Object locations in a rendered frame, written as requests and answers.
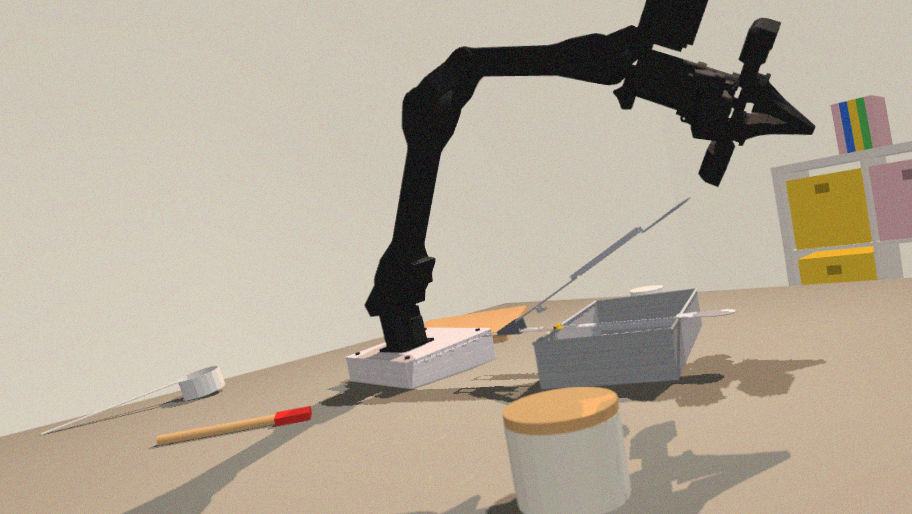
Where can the white cylindrical container with orange lid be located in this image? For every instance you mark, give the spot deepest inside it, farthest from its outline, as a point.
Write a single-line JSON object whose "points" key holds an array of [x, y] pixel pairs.
{"points": [[567, 451]]}

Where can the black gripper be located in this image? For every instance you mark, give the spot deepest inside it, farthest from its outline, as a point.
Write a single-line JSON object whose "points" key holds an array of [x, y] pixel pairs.
{"points": [[771, 113]]}

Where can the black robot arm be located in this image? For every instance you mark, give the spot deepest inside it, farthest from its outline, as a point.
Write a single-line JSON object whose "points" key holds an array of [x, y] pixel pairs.
{"points": [[431, 111]]}

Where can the grey rectangular tin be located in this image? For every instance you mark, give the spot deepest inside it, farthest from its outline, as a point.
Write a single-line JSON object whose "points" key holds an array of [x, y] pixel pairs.
{"points": [[579, 357]]}

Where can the light wooden board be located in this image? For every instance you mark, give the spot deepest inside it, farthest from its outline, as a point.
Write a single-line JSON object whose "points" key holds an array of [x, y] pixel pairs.
{"points": [[495, 320]]}

